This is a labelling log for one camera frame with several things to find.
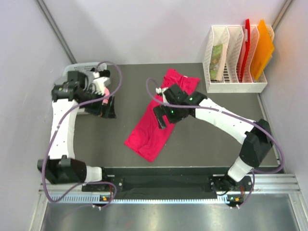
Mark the aluminium frame rail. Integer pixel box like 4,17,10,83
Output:
29,174,308,231

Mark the black t shirt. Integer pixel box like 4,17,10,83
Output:
90,67,111,86

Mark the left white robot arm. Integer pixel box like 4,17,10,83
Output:
37,68,116,191

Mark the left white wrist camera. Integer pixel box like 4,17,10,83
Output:
90,71,109,95

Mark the light pink t shirt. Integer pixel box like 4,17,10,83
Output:
102,87,110,105

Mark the orange folder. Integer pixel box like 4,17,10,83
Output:
250,19,275,81

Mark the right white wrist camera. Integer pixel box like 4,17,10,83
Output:
155,87,168,103

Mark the red folder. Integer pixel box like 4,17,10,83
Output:
237,18,250,83

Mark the white file organizer rack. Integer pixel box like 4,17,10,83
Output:
203,25,268,93

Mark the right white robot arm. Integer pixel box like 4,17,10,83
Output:
153,84,273,191

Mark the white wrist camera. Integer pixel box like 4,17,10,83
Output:
90,71,109,95
155,87,168,103

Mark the white laundry basket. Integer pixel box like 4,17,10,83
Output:
54,62,107,115

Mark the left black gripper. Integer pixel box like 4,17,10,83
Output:
80,89,116,119

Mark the green book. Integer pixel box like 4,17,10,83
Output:
209,44,227,82

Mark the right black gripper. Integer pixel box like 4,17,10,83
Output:
153,102,187,130

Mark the magenta t shirt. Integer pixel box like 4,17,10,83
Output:
124,69,200,162

